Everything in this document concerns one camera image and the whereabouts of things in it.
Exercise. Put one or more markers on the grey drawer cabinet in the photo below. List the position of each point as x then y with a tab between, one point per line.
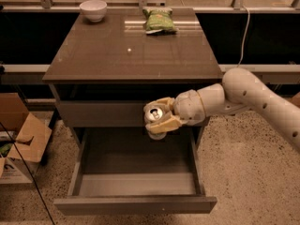
116	60

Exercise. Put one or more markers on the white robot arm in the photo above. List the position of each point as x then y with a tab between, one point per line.
239	91

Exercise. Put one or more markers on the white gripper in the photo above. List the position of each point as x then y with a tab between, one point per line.
188	107

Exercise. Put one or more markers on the closed grey top drawer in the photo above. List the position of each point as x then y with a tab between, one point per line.
101	114

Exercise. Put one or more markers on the green chip bag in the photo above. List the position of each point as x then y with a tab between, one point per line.
158	20

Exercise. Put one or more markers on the open grey middle drawer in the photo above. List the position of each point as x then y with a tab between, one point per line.
120	170

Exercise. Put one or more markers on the white ceramic bowl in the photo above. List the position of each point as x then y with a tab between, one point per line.
93	10

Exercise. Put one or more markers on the cardboard box at right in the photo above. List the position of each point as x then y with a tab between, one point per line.
296	100

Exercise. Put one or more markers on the open cardboard box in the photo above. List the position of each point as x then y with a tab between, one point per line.
23	140

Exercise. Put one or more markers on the silver 7up soda can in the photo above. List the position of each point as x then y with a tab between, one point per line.
151	116

